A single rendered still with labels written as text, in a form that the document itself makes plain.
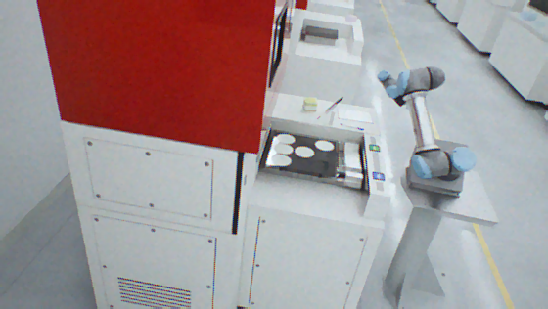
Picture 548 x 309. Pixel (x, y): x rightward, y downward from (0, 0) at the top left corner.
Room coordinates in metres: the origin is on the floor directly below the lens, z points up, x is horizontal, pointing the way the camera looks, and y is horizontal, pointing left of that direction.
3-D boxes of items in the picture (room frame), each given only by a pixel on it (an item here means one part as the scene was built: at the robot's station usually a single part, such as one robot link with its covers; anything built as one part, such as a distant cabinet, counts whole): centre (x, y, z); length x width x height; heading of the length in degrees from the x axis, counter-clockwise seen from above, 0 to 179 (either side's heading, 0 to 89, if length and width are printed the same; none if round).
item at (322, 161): (1.77, -0.16, 0.90); 0.34 x 0.34 x 0.01; 86
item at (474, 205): (1.75, -0.92, 0.75); 0.45 x 0.44 x 0.13; 83
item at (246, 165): (1.59, 0.08, 1.02); 0.82 x 0.03 x 0.40; 176
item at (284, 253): (1.84, -0.27, 0.41); 0.97 x 0.64 x 0.82; 176
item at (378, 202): (1.67, -0.51, 0.89); 0.55 x 0.09 x 0.14; 176
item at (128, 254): (1.61, 0.42, 0.41); 0.82 x 0.71 x 0.82; 176
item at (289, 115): (2.15, -0.28, 0.89); 0.62 x 0.35 x 0.14; 86
